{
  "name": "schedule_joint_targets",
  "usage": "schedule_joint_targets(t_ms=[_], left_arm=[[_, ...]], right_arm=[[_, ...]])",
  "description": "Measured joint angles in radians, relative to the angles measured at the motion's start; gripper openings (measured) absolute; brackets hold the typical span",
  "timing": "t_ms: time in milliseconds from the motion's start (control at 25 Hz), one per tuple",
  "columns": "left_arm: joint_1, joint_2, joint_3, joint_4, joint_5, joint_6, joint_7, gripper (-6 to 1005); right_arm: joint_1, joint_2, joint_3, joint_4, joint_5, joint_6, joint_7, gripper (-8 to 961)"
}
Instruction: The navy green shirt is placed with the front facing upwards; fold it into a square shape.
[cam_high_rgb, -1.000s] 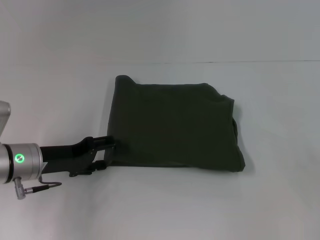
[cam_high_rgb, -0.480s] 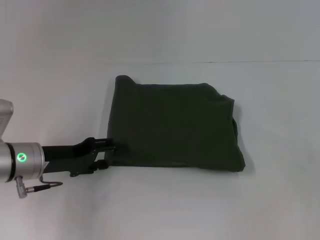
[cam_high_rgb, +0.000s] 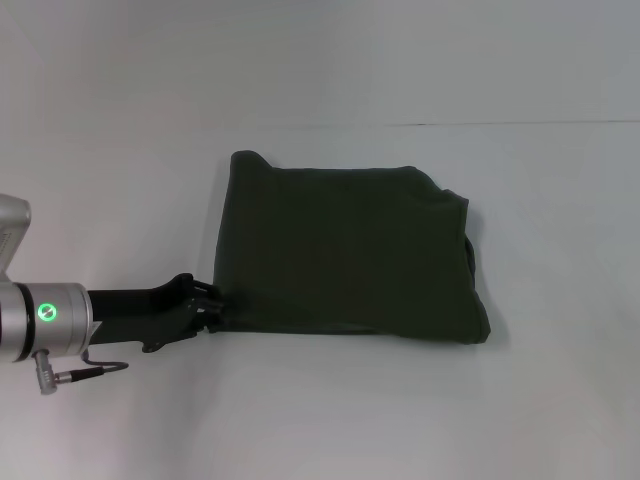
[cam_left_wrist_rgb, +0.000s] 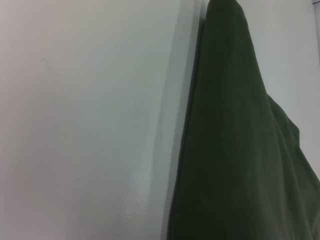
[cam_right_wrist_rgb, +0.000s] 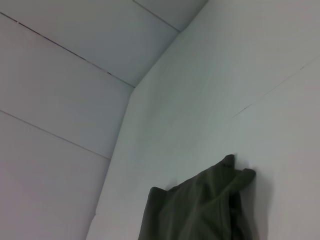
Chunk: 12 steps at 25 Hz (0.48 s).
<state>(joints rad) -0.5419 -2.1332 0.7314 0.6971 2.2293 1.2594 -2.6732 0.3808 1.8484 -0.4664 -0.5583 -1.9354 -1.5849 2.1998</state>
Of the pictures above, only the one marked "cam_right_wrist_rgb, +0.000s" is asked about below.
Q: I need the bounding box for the dark green FREE! t-shirt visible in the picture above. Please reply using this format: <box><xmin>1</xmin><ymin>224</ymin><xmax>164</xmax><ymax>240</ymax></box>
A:
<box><xmin>136</xmin><ymin>154</ymin><xmax>257</xmax><ymax>240</ymax></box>

